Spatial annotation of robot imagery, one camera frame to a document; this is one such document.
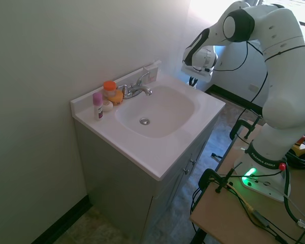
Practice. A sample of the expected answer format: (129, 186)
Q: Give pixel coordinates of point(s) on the clear bottle with orange cap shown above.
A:
(109, 87)

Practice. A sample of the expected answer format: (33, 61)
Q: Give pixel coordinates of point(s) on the black baseboard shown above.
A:
(63, 218)
(233, 97)

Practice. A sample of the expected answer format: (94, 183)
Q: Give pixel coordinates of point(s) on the wooden table top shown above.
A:
(231, 213)

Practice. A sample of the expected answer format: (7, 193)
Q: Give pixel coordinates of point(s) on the black C-clamp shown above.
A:
(208, 175)
(237, 127)

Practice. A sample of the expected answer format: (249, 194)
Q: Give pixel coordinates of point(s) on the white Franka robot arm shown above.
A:
(282, 101)

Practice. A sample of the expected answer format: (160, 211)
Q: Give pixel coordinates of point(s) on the white paper scrap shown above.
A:
(240, 148)

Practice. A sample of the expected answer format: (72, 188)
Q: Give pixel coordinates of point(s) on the chrome sink drain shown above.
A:
(145, 121)

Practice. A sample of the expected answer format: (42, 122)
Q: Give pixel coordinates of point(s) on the grey vanity cabinet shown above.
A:
(111, 165)

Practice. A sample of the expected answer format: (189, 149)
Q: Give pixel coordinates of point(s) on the yellow emergency stop box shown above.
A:
(303, 148)

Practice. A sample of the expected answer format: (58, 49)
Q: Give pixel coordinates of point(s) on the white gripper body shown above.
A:
(200, 76)

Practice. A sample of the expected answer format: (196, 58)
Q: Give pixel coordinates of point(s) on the white cardboard box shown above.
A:
(153, 72)

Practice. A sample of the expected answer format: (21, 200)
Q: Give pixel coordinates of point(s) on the small white round jar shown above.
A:
(107, 106)

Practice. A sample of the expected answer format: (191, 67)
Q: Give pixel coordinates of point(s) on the pink-capped white stick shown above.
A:
(97, 106)

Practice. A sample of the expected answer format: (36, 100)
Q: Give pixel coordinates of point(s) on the white sink vanity top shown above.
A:
(147, 157)

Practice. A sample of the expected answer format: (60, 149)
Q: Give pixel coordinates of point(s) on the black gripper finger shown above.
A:
(195, 81)
(191, 80)

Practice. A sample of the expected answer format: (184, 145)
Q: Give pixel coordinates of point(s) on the metal cabinet knob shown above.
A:
(192, 161)
(186, 170)

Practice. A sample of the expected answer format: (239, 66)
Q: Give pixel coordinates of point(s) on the orange cream jar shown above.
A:
(116, 97)

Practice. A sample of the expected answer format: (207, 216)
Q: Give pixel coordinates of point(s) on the black table frame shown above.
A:
(198, 236)

